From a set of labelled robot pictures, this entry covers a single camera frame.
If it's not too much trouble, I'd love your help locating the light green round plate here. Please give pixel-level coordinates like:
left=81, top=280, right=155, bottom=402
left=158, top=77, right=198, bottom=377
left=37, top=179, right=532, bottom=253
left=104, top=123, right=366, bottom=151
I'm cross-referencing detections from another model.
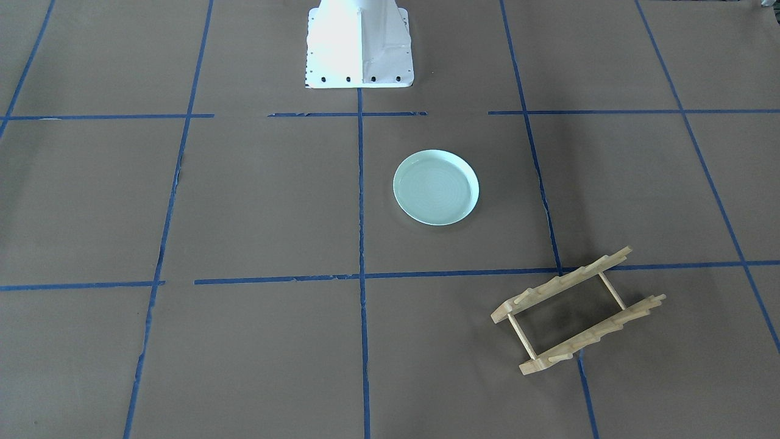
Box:
left=392, top=149, right=480, bottom=227

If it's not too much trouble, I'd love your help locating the wooden dish rack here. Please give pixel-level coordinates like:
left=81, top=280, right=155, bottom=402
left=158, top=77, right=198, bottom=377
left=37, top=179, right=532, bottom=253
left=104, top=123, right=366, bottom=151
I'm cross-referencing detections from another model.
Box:
left=490, top=246, right=666, bottom=376

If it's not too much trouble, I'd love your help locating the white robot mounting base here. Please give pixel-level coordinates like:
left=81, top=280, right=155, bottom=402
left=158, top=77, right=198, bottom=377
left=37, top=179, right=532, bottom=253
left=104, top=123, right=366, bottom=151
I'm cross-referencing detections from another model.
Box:
left=305, top=1, right=415, bottom=89

